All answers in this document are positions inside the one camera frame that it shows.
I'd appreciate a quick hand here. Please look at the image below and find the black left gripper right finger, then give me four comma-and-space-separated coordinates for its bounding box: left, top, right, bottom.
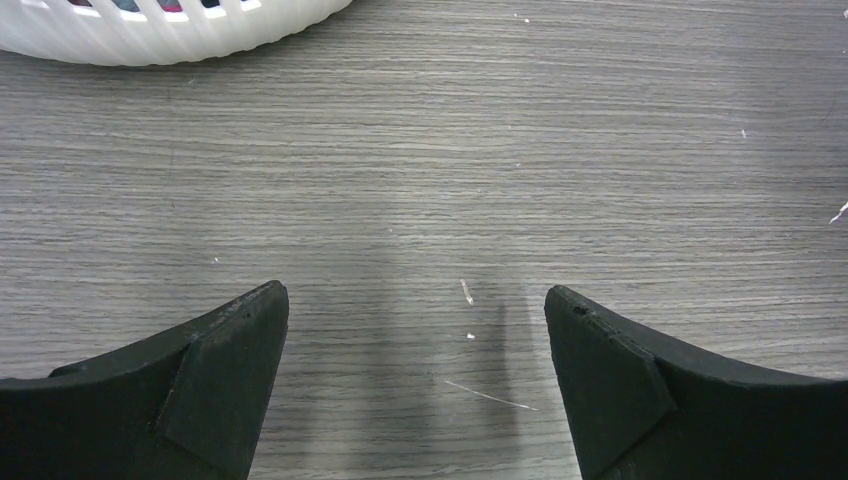
544, 285, 847, 479

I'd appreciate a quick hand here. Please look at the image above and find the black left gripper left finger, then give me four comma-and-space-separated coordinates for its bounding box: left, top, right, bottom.
1, 280, 289, 479

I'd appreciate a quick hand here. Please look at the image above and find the white slotted laundry basket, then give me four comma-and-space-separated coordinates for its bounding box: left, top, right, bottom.
1, 1, 349, 67

